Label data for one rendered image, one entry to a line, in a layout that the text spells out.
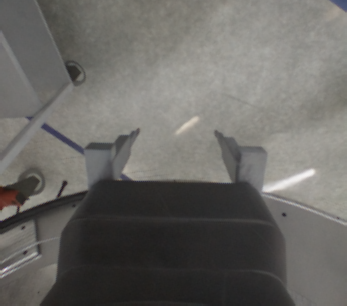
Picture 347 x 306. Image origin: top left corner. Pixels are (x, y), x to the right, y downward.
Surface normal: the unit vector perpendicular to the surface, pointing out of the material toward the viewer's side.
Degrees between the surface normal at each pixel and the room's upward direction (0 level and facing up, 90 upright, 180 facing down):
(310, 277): 90
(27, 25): 0
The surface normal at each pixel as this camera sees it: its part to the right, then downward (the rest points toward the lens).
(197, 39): -0.15, 0.65
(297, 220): -0.15, -0.76
